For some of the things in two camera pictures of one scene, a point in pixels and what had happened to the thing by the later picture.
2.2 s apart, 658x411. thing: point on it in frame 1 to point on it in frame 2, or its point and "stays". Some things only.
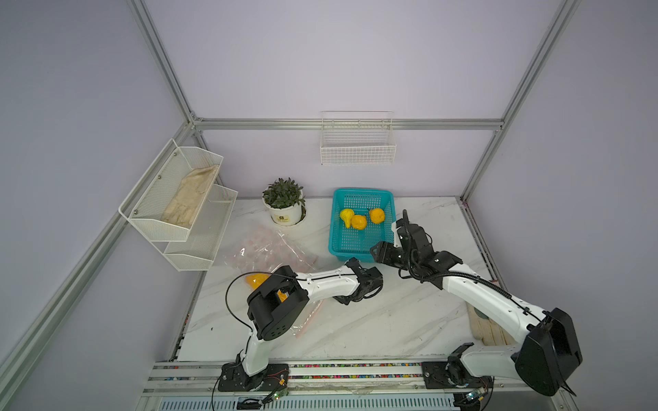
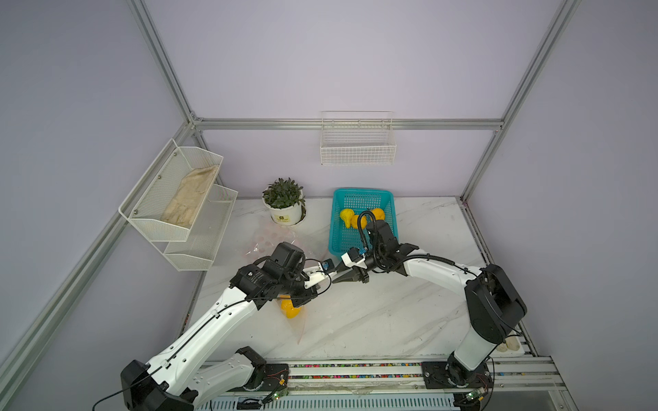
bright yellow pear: (346, 215) stays
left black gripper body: (347, 300) to (293, 285)
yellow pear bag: (358, 222) stays
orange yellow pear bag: (377, 216) stays
